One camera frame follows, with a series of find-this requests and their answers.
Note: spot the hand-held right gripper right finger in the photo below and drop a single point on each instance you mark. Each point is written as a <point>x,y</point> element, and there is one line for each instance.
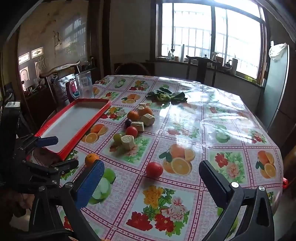
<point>212,180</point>

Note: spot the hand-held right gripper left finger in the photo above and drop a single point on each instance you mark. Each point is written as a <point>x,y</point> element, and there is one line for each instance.
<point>92,183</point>

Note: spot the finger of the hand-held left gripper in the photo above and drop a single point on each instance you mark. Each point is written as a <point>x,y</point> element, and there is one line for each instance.
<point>66,165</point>
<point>47,141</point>

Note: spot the tangerine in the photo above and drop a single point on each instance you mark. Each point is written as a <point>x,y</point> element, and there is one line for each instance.
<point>133,115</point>
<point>149,111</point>
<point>90,158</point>

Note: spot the red rimmed white tray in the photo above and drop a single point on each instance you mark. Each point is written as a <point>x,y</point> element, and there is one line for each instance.
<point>69,120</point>

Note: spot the small green fruit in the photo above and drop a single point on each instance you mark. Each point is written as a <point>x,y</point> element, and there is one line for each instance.
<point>117,137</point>

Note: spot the red tomato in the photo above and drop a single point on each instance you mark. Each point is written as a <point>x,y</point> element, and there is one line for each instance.
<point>131,131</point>
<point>154,169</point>

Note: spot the dark purple plum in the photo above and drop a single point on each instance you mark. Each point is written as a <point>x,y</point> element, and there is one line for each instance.
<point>128,122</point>

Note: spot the person's left forearm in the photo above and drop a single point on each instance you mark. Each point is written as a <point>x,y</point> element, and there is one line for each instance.
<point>16,201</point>

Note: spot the dark wooden sideboard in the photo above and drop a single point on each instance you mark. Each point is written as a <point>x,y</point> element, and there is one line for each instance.
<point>41,99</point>

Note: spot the pink plastic container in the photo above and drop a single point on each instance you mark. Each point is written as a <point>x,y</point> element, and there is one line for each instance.
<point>72,89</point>

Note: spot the floral fruit print tablecloth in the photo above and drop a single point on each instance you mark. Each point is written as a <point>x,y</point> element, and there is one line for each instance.
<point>185,120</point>

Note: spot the clear plastic pitcher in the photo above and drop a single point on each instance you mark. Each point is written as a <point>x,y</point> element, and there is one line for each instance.
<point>84,84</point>

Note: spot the small red plastic object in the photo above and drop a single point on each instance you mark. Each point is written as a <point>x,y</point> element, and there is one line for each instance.
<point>286,183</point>

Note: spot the green leafy vegetable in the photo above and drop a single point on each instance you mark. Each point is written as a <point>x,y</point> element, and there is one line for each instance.
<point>166,95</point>

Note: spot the grey refrigerator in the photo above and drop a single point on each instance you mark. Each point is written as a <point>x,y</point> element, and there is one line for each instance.
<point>275,92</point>

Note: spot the round back dark chair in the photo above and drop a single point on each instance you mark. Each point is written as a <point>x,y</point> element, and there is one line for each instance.
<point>131,67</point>

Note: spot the dark kettle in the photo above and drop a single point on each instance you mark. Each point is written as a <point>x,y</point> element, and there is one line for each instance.
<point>227,66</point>

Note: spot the white paper roll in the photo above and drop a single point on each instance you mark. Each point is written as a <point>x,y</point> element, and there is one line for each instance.
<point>234,66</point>

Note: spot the dark wooden straight back chair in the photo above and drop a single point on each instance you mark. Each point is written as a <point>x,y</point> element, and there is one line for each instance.
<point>201,59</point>

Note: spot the clear spray bottle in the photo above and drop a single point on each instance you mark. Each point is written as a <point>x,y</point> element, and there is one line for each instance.
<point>214,58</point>

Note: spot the tall white tube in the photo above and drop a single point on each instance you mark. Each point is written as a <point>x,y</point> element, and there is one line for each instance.
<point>181,53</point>

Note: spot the small white bottle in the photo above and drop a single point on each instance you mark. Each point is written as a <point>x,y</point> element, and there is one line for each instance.
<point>169,55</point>

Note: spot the white plastic bag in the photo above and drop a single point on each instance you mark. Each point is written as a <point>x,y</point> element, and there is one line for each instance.
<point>278,51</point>

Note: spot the barred window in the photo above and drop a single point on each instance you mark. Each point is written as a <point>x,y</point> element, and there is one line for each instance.
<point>196,30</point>

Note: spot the wooden chair with curved rail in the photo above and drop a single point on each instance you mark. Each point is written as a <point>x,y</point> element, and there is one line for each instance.
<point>57,69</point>

